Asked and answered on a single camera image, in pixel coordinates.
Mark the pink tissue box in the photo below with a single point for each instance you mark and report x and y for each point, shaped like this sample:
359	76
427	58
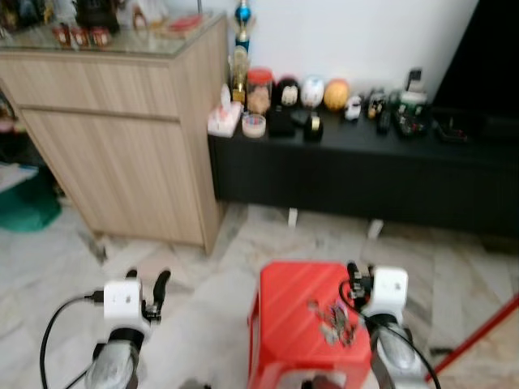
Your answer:
225	120

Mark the green plastic basin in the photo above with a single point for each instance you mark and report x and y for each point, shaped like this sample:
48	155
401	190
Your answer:
28	207

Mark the white round plush toy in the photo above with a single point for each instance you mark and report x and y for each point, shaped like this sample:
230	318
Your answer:
313	91

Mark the black statue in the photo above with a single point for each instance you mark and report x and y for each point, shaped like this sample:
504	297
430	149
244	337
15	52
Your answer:
97	16

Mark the black television screen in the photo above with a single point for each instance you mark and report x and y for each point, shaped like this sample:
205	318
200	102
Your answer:
486	57

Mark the light wooden cabinet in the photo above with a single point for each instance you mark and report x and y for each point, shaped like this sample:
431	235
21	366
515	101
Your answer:
113	154

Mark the red flat box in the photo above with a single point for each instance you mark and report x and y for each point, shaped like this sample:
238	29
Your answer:
186	23

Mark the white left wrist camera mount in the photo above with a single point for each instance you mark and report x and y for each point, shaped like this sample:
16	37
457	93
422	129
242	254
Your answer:
123	304

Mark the small black box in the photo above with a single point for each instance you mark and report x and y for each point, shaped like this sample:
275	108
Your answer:
281	123

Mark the gold trophy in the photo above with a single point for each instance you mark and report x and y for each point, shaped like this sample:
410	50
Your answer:
238	77

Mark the dark key bunch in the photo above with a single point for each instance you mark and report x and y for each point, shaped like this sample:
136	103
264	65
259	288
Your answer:
320	311

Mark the small white toy figure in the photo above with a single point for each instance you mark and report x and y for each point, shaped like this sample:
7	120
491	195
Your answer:
353	108

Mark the red pole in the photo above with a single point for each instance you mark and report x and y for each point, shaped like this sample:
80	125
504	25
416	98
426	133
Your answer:
478	332

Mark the black low console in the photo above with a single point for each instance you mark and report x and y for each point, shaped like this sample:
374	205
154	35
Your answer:
365	174

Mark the black round plush toy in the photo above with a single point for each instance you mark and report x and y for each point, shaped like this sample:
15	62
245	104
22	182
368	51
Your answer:
286	93

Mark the green white gadget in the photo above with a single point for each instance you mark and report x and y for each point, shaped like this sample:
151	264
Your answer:
412	109

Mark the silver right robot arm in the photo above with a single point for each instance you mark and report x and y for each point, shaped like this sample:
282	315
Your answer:
397	356

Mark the black tape dispenser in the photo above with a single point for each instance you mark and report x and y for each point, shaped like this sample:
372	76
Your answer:
314	128

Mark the orange round plush toy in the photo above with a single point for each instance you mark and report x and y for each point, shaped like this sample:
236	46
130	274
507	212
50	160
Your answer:
336	95

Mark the black toy figure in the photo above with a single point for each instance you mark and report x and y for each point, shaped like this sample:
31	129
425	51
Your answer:
377	109

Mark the blue trophy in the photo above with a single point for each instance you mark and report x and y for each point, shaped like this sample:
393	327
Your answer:
242	20

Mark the red lidded snack jar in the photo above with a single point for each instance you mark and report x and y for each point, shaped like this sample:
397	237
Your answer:
259	93

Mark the red plastic stool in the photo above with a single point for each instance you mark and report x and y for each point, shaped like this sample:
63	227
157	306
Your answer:
292	340

